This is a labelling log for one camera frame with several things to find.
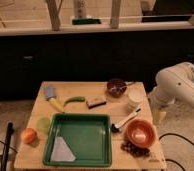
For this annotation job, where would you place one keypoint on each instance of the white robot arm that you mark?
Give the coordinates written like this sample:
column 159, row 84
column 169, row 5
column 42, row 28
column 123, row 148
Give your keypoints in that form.
column 173, row 83

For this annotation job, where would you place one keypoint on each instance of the white cup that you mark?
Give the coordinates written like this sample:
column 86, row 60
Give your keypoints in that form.
column 134, row 99

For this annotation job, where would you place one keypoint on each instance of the white paper scrap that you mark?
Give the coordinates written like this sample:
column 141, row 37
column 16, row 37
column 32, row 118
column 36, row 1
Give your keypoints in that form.
column 61, row 151

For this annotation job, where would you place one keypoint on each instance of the yellow handled spatula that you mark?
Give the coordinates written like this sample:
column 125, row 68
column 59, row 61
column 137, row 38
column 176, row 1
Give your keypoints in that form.
column 50, row 96

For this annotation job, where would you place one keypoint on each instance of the red apple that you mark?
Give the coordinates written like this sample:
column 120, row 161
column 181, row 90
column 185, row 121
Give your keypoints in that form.
column 28, row 135

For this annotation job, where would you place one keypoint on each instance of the green chili pepper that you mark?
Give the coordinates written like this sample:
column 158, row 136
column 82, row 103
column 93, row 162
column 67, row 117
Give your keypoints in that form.
column 74, row 99

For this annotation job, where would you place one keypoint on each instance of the orange bowl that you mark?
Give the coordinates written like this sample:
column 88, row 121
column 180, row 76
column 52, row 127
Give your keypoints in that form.
column 140, row 133

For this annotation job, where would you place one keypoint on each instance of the green base white bottle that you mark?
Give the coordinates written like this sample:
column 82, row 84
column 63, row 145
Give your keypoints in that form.
column 80, row 15

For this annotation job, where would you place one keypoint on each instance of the dark grape bunch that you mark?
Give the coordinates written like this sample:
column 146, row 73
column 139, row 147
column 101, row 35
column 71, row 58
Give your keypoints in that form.
column 134, row 150

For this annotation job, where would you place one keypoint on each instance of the green plastic tray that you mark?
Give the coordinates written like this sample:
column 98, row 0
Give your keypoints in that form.
column 87, row 135

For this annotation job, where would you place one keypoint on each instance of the wooden block eraser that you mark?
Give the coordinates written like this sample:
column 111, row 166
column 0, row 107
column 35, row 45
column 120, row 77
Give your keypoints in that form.
column 94, row 102

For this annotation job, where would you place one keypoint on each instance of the green lime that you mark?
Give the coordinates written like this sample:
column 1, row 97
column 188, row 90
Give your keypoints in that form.
column 43, row 125

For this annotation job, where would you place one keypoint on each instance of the dark brown bowl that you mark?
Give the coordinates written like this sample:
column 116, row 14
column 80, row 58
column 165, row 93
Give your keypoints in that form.
column 116, row 87

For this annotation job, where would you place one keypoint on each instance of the black and white spoon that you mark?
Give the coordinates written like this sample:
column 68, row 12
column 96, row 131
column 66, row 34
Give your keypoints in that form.
column 115, row 127

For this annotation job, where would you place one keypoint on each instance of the black pole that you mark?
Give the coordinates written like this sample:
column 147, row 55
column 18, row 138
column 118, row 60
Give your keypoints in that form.
column 5, row 153

